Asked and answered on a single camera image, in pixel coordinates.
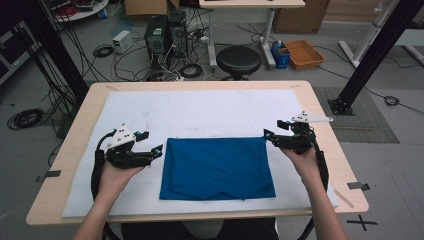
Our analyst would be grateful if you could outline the coiled black cable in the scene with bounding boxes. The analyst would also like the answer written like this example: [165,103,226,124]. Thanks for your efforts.
[92,44,115,59]
[384,95,401,107]
[179,62,204,80]
[7,108,45,131]

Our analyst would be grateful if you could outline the person's dark clothing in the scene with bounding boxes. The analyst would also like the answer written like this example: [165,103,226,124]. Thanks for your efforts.
[120,218,280,240]

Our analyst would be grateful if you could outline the white metal stand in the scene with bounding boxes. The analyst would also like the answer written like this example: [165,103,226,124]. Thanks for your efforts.
[338,0,401,68]

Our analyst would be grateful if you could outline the black metal post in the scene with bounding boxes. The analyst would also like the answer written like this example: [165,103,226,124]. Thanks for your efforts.
[16,0,90,101]
[328,0,424,116]

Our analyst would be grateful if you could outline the blue T-shirt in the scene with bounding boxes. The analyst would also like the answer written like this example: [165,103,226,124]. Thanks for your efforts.
[159,136,277,202]

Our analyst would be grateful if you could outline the black computer tower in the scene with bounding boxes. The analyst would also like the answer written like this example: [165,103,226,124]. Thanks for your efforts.
[144,15,170,72]
[168,11,190,60]

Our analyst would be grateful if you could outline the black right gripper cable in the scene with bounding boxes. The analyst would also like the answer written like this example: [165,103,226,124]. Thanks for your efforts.
[308,128,332,192]

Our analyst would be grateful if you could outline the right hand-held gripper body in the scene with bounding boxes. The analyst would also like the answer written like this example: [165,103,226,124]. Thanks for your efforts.
[271,110,334,155]

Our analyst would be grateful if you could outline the white desk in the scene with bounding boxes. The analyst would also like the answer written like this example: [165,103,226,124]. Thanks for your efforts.
[198,0,306,70]

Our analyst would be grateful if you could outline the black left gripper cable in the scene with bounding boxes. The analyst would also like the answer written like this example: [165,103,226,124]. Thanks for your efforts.
[90,129,118,202]

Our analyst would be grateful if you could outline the blue container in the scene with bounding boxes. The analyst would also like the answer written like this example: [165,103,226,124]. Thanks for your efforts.
[270,40,292,70]

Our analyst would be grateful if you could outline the grey tape piece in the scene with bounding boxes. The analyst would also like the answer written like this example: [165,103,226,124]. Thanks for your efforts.
[347,181,371,192]
[35,169,63,184]

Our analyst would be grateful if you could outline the thin wooden strip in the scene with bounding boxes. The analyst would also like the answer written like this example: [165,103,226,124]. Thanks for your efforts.
[333,188,355,210]

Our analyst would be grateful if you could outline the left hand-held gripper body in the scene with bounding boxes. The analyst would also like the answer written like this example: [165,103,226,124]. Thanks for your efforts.
[101,123,155,170]

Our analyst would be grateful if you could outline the white power supply box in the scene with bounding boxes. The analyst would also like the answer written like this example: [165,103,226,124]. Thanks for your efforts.
[112,29,134,54]

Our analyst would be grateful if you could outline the grey floor mat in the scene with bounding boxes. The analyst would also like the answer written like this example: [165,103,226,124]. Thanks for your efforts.
[313,86,400,144]

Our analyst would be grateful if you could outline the round white table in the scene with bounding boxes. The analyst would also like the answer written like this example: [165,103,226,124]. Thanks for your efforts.
[49,0,110,23]

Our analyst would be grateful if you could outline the black tape cross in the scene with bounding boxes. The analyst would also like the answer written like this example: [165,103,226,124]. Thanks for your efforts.
[346,214,379,232]

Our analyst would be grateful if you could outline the cardboard box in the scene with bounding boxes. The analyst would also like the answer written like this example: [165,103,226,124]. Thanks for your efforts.
[273,0,332,34]
[124,0,181,18]

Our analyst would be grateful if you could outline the black round stool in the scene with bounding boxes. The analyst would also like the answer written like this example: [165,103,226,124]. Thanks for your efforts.
[215,45,263,82]

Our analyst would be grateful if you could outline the person's left hand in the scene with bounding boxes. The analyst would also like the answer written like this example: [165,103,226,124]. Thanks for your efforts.
[98,159,147,202]

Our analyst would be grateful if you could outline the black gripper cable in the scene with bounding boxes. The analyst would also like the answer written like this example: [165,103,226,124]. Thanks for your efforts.
[90,129,118,202]
[308,128,332,192]

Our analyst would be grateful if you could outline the person's right hand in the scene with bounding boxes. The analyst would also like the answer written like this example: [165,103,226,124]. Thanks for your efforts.
[280,146,323,184]

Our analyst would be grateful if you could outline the orange tray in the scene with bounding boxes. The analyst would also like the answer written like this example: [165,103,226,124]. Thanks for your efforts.
[283,39,326,71]

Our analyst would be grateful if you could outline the white table mat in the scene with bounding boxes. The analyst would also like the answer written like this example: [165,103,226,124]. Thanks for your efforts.
[61,89,340,218]

